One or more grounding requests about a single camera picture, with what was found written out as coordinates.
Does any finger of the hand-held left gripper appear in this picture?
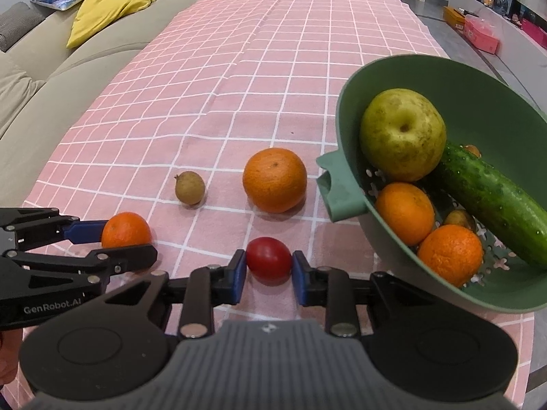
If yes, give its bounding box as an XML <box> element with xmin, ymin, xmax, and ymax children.
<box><xmin>0</xmin><ymin>244</ymin><xmax>158</xmax><ymax>299</ymax></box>
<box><xmin>0</xmin><ymin>208</ymin><xmax>109</xmax><ymax>249</ymax></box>

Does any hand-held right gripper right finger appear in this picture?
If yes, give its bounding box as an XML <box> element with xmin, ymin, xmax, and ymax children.
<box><xmin>291</xmin><ymin>250</ymin><xmax>432</xmax><ymax>337</ymax></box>

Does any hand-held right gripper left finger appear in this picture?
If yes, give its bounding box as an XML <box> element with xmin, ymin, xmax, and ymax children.
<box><xmin>103</xmin><ymin>250</ymin><xmax>249</xmax><ymax>338</ymax></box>

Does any orange tangerine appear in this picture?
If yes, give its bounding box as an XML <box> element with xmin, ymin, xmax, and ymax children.
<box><xmin>242</xmin><ymin>148</ymin><xmax>307</xmax><ymax>214</ymax></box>
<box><xmin>375</xmin><ymin>182</ymin><xmax>436</xmax><ymax>247</ymax></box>
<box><xmin>101</xmin><ymin>212</ymin><xmax>152</xmax><ymax>249</ymax></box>
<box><xmin>417</xmin><ymin>224</ymin><xmax>484</xmax><ymax>288</ymax></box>

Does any red tomato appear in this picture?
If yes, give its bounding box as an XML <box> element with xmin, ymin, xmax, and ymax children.
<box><xmin>245</xmin><ymin>237</ymin><xmax>293</xmax><ymax>283</ymax></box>

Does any yellow-green pear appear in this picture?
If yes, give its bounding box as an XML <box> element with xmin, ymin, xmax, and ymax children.
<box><xmin>359</xmin><ymin>88</ymin><xmax>447</xmax><ymax>182</ymax></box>

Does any green cucumber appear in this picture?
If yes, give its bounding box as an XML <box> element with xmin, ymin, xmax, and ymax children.
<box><xmin>427</xmin><ymin>143</ymin><xmax>547</xmax><ymax>270</ymax></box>

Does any green plastic colander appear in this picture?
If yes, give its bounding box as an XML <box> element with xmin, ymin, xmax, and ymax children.
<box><xmin>316</xmin><ymin>54</ymin><xmax>547</xmax><ymax>313</ymax></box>

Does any beige sofa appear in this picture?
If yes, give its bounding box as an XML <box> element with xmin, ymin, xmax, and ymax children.
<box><xmin>0</xmin><ymin>0</ymin><xmax>249</xmax><ymax>214</ymax></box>

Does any pink checked tablecloth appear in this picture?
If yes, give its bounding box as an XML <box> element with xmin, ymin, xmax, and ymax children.
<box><xmin>0</xmin><ymin>0</ymin><xmax>535</xmax><ymax>410</ymax></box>

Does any grey cushion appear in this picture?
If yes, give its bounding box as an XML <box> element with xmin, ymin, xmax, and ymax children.
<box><xmin>0</xmin><ymin>2</ymin><xmax>45</xmax><ymax>52</ymax></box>

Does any yellow pillow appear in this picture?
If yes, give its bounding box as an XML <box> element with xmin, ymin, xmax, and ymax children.
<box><xmin>66</xmin><ymin>0</ymin><xmax>161</xmax><ymax>49</ymax></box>

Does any pink box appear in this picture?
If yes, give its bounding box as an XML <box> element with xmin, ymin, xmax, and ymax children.
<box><xmin>464</xmin><ymin>15</ymin><xmax>501</xmax><ymax>55</ymax></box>

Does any orange box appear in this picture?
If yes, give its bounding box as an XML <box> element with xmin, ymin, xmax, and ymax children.
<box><xmin>443</xmin><ymin>5</ymin><xmax>466</xmax><ymax>28</ymax></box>

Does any magenta box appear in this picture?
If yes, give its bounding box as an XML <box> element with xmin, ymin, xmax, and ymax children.
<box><xmin>521</xmin><ymin>17</ymin><xmax>547</xmax><ymax>47</ymax></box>

